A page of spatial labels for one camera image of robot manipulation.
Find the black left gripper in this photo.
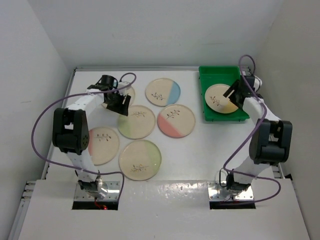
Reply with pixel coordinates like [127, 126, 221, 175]
[105, 89, 131, 116]

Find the yellow and cream plate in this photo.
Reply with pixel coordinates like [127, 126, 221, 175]
[204, 84, 238, 114]

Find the green and cream plate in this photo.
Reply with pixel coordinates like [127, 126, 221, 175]
[117, 105, 156, 140]

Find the blue and cream plate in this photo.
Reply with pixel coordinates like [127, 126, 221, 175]
[145, 78, 181, 107]

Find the pink and cream plate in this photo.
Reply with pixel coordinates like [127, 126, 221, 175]
[157, 104, 196, 139]

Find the green cream plate with sprig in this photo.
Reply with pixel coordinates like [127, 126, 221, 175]
[118, 139, 162, 181]

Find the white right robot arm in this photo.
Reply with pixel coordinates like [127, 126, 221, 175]
[224, 77, 293, 194]

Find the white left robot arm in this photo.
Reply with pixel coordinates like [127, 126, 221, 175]
[52, 86, 131, 199]

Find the green plastic bin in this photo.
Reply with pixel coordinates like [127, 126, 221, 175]
[198, 66, 249, 122]

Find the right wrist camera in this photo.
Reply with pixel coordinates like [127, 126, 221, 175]
[244, 75, 262, 93]

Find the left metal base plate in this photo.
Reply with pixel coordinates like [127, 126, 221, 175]
[73, 181, 121, 202]

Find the metal base plate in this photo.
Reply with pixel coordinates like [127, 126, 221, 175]
[73, 181, 121, 202]
[207, 181, 254, 202]

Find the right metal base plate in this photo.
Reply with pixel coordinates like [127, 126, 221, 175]
[207, 181, 254, 202]

